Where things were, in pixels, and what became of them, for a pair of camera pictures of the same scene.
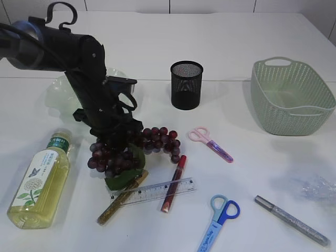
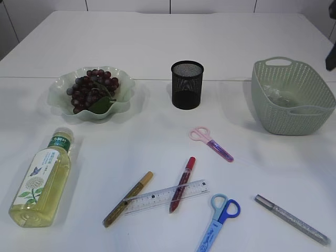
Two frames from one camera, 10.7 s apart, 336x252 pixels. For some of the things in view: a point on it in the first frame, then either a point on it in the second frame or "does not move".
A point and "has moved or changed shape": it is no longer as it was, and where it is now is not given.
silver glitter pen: x=292 y=221 does not move
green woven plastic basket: x=291 y=98 does not move
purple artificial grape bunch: x=122 y=165 has moved or changed shape
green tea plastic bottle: x=33 y=200 does not move
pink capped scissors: x=202 y=134 does not move
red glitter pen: x=176 y=180 to x=177 y=193
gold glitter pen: x=121 y=199 to x=129 y=196
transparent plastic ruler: x=141 y=194 to x=165 y=196
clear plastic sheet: x=320 y=189 to x=275 y=96
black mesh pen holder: x=186 y=84 does not move
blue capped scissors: x=224 y=209 does not move
